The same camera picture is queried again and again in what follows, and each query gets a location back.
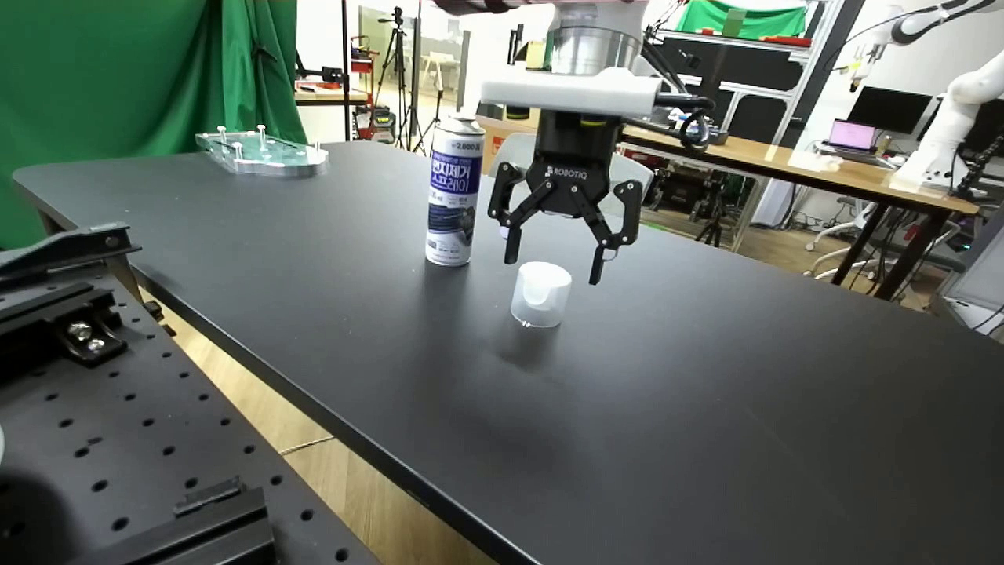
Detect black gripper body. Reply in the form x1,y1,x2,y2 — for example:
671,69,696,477
519,110,622,238

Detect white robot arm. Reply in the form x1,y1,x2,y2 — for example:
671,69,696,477
434,0,659,281

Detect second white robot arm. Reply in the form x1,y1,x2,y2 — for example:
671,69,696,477
891,0,1004,191

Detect blue white spray bottle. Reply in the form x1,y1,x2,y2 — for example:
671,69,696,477
422,120,484,267

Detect white plastic bottle cover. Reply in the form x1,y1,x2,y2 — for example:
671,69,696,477
512,261,570,330

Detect wooden background desk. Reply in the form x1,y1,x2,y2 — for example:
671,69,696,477
622,122,978,301

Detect pink screen laptop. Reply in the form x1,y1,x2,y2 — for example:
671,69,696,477
824,120,881,154

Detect clear acrylic plate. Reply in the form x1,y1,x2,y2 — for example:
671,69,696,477
194,124,325,178

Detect green backdrop cloth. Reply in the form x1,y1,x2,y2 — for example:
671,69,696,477
0,0,304,247

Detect black perforated breadboard plate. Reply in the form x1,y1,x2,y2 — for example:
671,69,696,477
0,225,374,565

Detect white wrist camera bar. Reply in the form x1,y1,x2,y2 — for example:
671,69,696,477
479,65,706,117

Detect black camera tripod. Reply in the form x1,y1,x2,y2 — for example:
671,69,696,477
374,5,413,148

